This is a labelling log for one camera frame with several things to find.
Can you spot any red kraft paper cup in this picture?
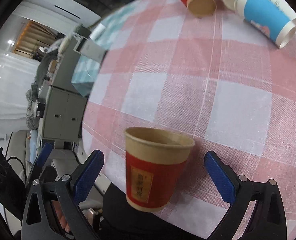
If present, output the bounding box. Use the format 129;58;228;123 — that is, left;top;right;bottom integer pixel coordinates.
125;127;195;212

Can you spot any green leaf cup right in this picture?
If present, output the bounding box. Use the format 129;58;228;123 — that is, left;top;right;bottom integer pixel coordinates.
255;0;296;34

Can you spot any large blue paper cup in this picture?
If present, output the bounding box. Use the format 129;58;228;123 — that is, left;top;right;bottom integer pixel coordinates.
234;0;296;49

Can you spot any person's left hand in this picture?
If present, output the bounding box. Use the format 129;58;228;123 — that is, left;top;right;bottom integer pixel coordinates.
52;200;71;233

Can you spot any grey side cabinet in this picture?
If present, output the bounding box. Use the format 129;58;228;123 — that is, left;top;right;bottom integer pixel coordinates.
39;52;87;142

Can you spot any teal plaid tablecloth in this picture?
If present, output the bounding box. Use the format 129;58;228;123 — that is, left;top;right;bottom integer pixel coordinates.
71;4;133;97

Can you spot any white power bank box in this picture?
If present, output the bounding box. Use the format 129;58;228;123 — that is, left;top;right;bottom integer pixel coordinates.
73;37;107;63

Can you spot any pink plaid tablecloth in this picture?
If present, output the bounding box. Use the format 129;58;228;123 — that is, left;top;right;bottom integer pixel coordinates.
82;0;296;239

